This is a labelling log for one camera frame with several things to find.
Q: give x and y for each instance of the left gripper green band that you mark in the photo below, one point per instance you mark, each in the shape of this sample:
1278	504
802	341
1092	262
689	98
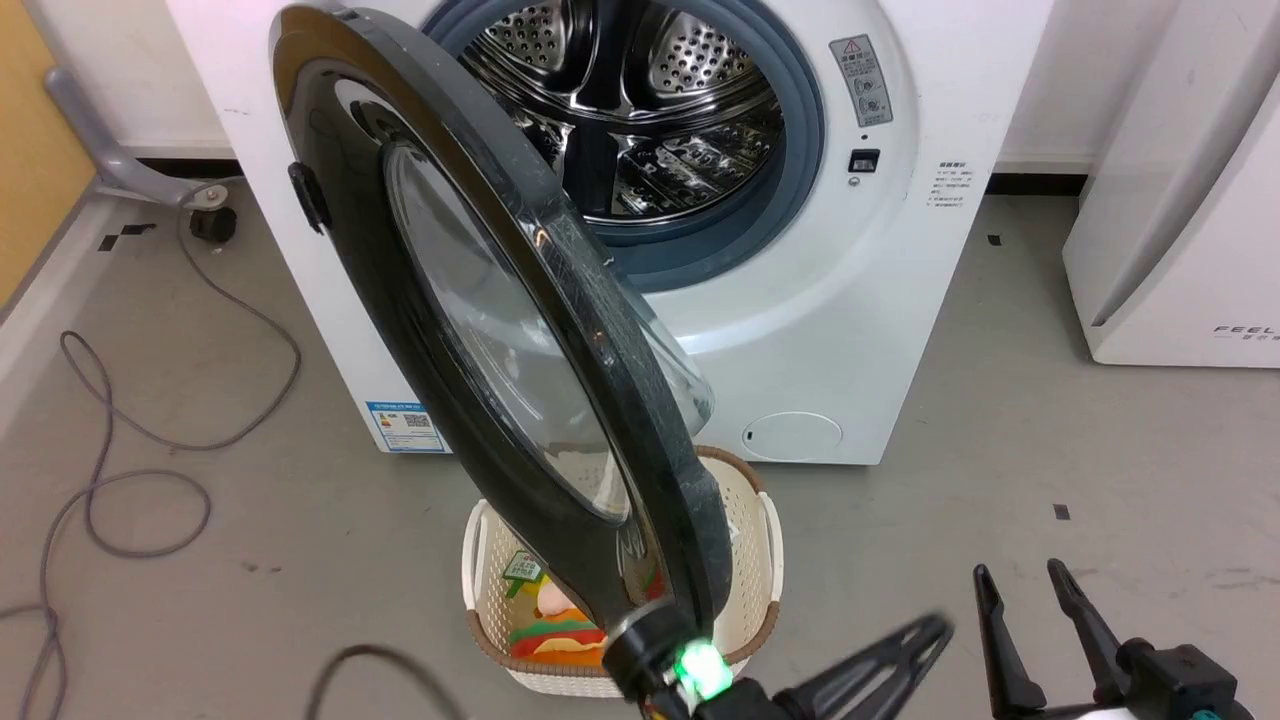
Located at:
715	690

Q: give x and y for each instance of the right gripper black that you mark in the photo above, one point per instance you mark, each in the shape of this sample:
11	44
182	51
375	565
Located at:
1180	685

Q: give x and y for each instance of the black round washing machine door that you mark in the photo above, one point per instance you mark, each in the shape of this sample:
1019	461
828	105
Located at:
420	330

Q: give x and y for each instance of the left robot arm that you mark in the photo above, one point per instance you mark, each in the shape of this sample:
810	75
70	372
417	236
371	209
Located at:
645	655

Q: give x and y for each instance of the white front-load washing machine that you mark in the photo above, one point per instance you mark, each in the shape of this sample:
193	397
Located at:
850	330

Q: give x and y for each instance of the black door latch socket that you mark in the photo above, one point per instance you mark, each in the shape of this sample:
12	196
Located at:
864	161

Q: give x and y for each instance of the grey rubber door gasket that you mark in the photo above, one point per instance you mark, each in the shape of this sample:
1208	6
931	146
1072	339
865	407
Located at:
805	130

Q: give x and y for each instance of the cream plastic laundry basket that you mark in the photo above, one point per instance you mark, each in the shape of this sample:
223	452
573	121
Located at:
748	560

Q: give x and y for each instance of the round white filter cover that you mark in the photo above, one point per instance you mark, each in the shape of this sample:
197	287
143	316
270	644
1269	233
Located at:
792	437

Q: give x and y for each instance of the burger plush toy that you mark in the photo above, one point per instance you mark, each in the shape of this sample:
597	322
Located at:
555	640

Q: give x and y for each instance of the pink plush doll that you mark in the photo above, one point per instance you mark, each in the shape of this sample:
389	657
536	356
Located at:
553	598

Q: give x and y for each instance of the green toy carton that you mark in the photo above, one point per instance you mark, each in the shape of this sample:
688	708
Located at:
523	570

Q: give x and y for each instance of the white appliance cabinet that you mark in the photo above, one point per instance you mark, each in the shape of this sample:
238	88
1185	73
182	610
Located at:
1180	250

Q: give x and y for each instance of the blue white energy label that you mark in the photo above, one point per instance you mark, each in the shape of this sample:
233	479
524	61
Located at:
405	427

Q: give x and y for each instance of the grey warning sticker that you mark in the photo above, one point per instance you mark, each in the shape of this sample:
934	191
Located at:
861	80

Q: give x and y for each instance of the perforated steel washer drum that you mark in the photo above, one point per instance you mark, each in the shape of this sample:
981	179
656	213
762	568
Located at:
690	60

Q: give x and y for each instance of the grey metal stand leg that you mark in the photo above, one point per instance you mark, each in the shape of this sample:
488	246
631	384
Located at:
110	160

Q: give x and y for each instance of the yellow wooden panel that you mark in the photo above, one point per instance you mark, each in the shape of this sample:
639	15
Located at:
35	140

